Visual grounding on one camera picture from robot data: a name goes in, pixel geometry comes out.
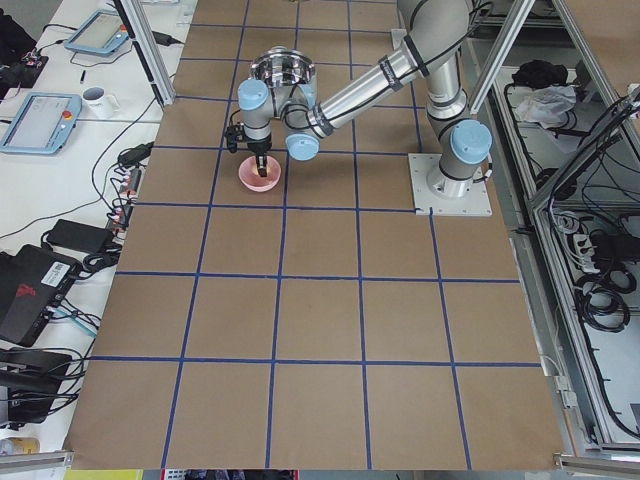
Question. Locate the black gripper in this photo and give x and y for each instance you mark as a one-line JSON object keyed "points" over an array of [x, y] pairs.
{"points": [[259, 147]]}

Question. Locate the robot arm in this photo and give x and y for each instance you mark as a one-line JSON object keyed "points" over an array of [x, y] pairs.
{"points": [[434, 32]]}

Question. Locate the pale green electric pot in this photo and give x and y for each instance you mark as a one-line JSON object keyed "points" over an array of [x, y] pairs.
{"points": [[289, 75]]}

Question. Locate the pink bowl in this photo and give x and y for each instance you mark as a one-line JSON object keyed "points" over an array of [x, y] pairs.
{"points": [[251, 179]]}

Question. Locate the white mug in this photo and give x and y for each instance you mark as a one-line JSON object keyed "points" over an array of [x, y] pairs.
{"points": [[103, 105]]}

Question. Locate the black power adapter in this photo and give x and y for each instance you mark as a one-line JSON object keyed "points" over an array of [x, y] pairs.
{"points": [[78, 236]]}

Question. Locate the teach pendant far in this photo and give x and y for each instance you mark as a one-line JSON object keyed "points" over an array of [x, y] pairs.
{"points": [[101, 35]]}

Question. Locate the teach pendant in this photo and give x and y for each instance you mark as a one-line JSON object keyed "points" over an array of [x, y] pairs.
{"points": [[101, 35], [43, 124]]}

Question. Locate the teach pendant near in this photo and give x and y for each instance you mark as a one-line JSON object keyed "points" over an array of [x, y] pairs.
{"points": [[43, 124]]}

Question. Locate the black laptop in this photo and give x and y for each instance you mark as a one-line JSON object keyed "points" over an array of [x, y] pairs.
{"points": [[33, 282]]}

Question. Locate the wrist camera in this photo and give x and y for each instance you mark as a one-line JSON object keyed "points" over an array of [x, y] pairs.
{"points": [[234, 136]]}

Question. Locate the aluminium frame post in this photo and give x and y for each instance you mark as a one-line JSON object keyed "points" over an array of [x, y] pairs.
{"points": [[133, 16]]}

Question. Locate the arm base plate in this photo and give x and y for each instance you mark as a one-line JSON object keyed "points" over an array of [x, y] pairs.
{"points": [[436, 194]]}

